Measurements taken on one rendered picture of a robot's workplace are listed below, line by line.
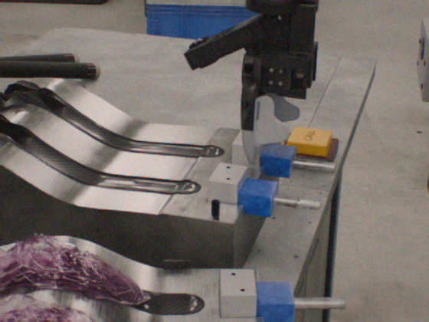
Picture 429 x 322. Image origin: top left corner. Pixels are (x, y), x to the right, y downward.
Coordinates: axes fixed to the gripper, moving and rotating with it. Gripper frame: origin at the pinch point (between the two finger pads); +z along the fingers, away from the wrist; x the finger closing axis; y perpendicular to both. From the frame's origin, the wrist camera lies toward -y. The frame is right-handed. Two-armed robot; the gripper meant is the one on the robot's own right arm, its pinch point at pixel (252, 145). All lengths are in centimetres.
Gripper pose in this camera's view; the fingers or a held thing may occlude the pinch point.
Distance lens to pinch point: 118.9
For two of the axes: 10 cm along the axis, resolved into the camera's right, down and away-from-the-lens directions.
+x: 2.7, -4.1, 8.7
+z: -0.2, 9.0, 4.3
